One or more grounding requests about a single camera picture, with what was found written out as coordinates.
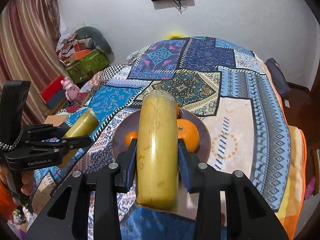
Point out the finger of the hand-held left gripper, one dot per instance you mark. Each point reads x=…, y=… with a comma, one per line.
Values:
x=42, y=129
x=75, y=142

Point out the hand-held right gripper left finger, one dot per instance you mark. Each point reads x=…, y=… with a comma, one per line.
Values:
x=131, y=166

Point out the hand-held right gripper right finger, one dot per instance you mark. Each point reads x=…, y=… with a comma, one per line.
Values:
x=183, y=166

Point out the small tangerine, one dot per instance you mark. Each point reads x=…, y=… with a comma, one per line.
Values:
x=131, y=138

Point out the yellow sugarcane piece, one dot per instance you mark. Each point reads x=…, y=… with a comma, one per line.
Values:
x=156, y=150

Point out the dark round plate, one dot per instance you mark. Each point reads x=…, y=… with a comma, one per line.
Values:
x=203, y=140

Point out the person's left hand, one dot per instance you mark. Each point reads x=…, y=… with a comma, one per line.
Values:
x=27, y=185

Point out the beige cardboard box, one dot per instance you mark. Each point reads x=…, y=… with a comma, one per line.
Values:
x=56, y=120

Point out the red box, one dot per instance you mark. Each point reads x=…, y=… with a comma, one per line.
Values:
x=51, y=90

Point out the pink toy figure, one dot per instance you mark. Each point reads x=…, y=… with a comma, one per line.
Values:
x=70, y=90

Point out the striped brown curtain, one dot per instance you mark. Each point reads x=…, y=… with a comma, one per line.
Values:
x=27, y=52

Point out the patchwork printed blanket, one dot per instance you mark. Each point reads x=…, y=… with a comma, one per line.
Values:
x=237, y=120

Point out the green patterned box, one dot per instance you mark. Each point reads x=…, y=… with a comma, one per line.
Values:
x=87, y=66

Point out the orange box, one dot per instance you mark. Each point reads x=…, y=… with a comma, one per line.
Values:
x=80, y=54

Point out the pile of paper clutter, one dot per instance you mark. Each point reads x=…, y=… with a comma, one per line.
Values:
x=67, y=43

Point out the orange blanket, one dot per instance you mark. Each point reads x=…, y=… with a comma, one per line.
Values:
x=296, y=175

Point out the white paper scrap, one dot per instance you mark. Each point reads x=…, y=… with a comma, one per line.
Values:
x=287, y=104

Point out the pink object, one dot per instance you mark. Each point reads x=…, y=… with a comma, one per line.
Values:
x=310, y=188

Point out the grey backpack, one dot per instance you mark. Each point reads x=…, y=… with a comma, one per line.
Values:
x=277, y=77

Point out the yellow round object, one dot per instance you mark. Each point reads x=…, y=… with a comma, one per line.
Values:
x=175, y=35

